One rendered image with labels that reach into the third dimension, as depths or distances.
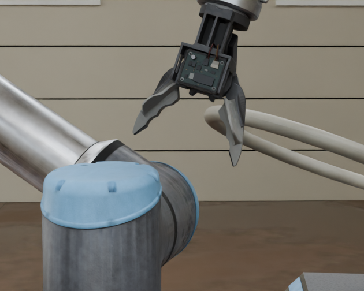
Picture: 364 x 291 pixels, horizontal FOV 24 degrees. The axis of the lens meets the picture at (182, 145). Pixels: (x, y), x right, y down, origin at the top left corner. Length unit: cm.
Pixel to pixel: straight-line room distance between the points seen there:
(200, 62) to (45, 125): 26
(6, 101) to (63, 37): 685
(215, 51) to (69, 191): 27
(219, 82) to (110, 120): 698
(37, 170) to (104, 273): 27
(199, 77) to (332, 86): 714
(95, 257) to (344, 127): 734
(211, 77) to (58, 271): 32
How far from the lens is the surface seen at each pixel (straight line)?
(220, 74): 111
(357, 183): 186
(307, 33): 819
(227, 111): 114
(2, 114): 125
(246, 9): 114
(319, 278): 217
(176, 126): 808
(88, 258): 101
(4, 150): 126
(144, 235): 103
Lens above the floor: 134
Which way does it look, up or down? 6 degrees down
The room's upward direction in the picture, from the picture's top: straight up
